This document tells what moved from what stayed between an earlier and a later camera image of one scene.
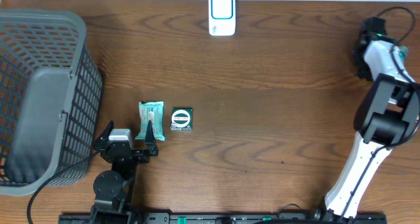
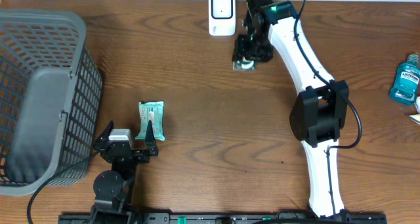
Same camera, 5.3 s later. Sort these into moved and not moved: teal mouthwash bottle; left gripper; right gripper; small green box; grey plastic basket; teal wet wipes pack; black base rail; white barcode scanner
Moved: small green box; teal mouthwash bottle; right gripper
Not moved: teal wet wipes pack; white barcode scanner; black base rail; left gripper; grey plastic basket
